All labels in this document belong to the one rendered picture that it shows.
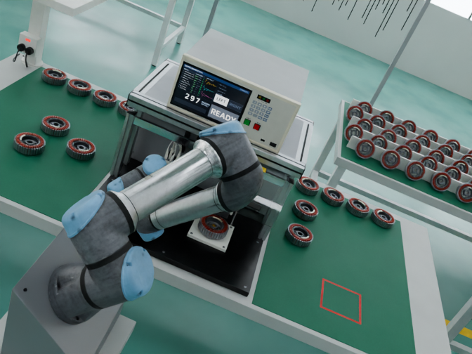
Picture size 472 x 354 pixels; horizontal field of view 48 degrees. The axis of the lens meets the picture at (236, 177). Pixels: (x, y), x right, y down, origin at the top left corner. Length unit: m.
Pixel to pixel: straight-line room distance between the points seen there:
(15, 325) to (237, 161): 0.66
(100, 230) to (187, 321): 1.53
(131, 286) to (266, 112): 0.86
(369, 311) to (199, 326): 0.96
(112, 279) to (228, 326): 1.57
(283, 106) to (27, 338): 1.06
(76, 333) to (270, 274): 0.81
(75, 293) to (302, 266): 1.01
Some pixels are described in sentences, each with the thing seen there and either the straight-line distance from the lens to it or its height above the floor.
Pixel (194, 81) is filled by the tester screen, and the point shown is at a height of 1.25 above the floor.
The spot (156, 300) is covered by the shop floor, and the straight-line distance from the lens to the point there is 2.74.
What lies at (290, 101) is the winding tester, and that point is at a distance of 1.82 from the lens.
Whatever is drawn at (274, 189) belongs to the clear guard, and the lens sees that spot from 1.80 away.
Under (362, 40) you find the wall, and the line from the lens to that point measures 8.23.
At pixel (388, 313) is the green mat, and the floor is 0.75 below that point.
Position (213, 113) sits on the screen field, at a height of 1.16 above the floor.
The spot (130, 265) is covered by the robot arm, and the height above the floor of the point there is 1.12.
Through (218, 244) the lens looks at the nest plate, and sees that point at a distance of 1.93.
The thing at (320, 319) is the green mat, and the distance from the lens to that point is 1.92.
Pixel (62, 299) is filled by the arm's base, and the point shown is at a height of 0.97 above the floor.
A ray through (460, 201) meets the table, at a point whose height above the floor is 0.75.
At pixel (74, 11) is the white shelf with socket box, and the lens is 2.29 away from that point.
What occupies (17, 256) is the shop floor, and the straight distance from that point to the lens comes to 2.80.
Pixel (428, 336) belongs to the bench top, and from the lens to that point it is 2.17.
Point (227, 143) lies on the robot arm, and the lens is 1.38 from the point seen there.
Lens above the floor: 1.98
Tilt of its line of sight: 31 degrees down
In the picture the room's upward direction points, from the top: 24 degrees clockwise
